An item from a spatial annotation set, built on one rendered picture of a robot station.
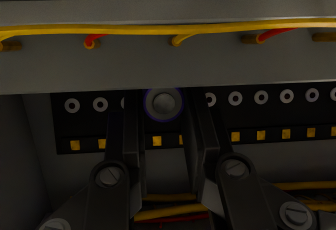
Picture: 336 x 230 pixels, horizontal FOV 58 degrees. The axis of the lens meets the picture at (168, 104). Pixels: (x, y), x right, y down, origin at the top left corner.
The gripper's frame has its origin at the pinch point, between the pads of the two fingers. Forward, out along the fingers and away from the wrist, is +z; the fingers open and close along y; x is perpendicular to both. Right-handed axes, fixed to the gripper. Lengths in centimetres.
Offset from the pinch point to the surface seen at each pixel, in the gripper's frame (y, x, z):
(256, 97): 7.8, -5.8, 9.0
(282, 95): 9.9, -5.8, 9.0
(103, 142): -4.0, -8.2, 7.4
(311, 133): 12.4, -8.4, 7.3
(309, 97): 12.1, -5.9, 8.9
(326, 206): 13.3, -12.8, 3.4
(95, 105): -4.4, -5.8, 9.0
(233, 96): 6.0, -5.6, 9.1
